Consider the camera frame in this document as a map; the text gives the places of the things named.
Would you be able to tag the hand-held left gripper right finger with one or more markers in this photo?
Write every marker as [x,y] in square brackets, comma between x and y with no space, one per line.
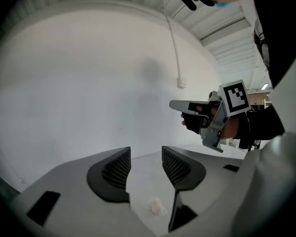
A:
[207,181]

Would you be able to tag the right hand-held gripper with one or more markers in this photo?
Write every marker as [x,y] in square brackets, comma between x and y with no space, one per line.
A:
[235,99]

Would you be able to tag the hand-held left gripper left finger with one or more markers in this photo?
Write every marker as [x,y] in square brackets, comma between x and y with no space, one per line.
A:
[71,201]

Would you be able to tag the small white object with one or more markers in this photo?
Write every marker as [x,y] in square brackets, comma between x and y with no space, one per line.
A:
[156,206]

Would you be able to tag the person's right forearm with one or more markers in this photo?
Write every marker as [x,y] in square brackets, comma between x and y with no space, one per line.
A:
[259,125]

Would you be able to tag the person's black-clothed torso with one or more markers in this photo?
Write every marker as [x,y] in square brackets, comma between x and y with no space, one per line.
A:
[278,33]

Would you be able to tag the white wall socket box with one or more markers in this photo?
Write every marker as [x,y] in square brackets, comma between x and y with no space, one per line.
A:
[181,82]

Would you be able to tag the white wall conduit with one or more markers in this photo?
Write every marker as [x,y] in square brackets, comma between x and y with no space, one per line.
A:
[173,38]

